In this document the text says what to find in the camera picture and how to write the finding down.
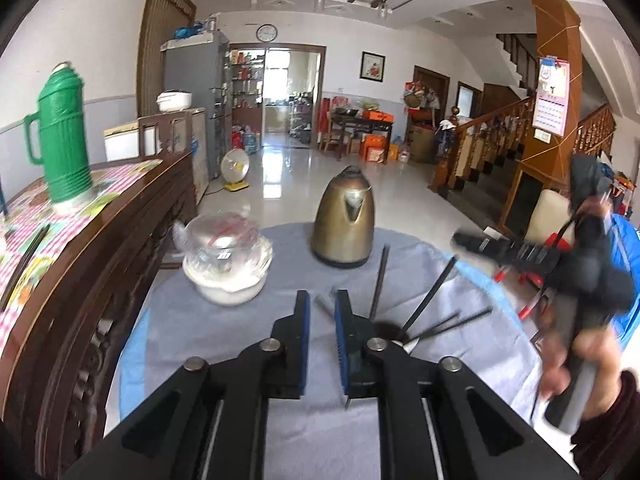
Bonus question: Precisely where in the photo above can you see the pink wall calendar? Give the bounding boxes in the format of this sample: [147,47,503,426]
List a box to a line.
[531,56,572,137]

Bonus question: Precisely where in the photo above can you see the dark wooden stick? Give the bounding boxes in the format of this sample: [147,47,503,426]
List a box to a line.
[0,224,52,313]

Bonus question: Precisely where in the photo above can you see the kitchen shelf with bottles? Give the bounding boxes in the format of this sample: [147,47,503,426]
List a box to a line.
[229,49,266,111]

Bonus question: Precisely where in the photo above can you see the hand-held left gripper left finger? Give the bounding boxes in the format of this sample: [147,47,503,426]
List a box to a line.
[62,290,312,480]

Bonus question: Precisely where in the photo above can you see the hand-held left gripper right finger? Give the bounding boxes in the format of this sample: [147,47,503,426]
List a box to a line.
[334,289,583,480]

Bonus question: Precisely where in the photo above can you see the clear plastic bag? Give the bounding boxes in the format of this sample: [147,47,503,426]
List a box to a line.
[172,211,273,286]

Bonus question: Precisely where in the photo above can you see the grey refrigerator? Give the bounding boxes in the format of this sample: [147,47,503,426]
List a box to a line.
[161,34,234,181]

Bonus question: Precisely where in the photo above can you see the brown door curtain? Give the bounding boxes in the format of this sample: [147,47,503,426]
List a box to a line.
[136,0,197,118]

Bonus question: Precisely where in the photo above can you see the wooden staircase railing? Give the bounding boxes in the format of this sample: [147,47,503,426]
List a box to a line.
[427,32,617,221]

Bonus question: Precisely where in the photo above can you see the carved wooden sideboard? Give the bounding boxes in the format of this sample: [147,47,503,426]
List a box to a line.
[0,151,201,480]

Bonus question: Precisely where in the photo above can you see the white chest freezer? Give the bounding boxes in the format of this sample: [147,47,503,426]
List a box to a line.
[103,121,141,162]

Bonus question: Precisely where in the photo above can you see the framed wall picture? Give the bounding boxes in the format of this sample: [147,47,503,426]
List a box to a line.
[360,51,387,83]

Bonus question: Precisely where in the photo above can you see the red child chair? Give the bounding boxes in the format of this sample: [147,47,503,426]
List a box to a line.
[492,232,571,322]

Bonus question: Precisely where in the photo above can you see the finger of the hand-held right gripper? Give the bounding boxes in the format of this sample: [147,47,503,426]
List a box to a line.
[452,232,563,275]

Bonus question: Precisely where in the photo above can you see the grey tablecloth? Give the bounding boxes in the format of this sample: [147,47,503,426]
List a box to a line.
[120,222,546,480]

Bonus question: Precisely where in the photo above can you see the person's right hand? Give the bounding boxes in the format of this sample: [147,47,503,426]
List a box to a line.
[539,327,627,422]

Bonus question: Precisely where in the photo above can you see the checkered sideboard cover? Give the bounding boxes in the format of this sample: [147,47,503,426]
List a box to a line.
[0,159,163,346]

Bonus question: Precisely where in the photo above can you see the blue jacket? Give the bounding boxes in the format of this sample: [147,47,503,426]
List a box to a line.
[597,162,640,348]

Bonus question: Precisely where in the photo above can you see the dark metal utensil holder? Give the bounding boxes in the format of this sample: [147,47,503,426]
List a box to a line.
[369,317,426,356]

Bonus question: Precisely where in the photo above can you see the orange gift box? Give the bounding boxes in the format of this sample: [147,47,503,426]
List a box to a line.
[361,134,392,163]

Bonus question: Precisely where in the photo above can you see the person's right forearm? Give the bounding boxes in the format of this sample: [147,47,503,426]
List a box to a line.
[570,370,640,480]

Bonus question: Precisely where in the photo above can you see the brass coloured electric kettle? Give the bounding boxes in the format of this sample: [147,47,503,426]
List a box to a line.
[310,165,377,269]

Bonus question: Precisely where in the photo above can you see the wooden pillar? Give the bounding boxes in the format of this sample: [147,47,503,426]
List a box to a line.
[519,0,585,173]

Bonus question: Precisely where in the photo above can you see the white rice cooker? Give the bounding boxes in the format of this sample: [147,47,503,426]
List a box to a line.
[156,90,194,114]

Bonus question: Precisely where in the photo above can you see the green thermos flask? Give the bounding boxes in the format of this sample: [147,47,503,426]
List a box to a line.
[22,61,96,214]

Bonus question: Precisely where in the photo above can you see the small white floor fan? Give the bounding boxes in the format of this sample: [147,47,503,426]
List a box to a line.
[220,148,251,193]

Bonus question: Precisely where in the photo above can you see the dark wooden side table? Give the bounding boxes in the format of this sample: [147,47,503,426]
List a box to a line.
[330,112,396,161]

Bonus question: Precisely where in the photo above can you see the light blue table cover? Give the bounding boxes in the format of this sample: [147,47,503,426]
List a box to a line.
[119,230,548,426]

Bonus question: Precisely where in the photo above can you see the beige armchair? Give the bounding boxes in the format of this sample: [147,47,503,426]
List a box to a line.
[525,189,576,246]

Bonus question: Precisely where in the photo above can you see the hanging woven baskets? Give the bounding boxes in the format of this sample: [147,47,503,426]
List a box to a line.
[404,81,441,111]

